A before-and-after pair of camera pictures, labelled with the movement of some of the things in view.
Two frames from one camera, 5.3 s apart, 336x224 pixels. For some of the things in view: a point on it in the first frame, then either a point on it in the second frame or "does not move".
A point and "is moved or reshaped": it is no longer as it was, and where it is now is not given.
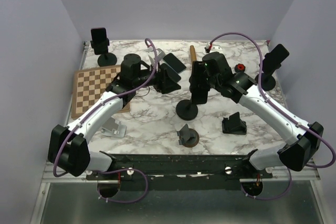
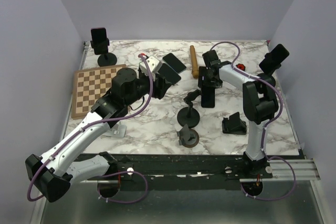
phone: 98,37 does not move
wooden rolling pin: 192,52 does not move
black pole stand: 268,82 does not move
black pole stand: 101,48 does not move
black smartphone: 174,63 does not move
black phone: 172,73 does not move
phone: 198,84 → 208,97
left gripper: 164,84 → 159,92
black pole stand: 186,110 is moved or reshaped
